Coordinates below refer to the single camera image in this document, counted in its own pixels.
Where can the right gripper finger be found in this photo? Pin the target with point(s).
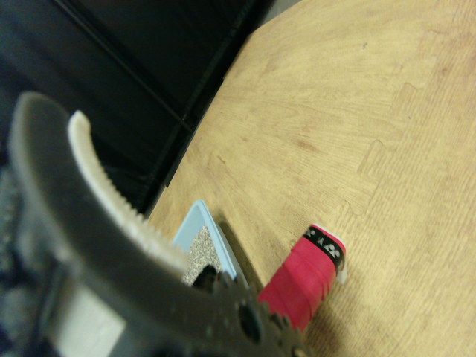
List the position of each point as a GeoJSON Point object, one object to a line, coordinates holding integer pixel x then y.
{"type": "Point", "coordinates": [111, 241]}

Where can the blue litter tray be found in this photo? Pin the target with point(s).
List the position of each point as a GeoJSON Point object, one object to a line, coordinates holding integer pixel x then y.
{"type": "Point", "coordinates": [204, 245]}

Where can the black curtain stand pole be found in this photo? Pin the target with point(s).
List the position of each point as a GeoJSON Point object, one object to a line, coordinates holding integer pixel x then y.
{"type": "Point", "coordinates": [122, 64]}

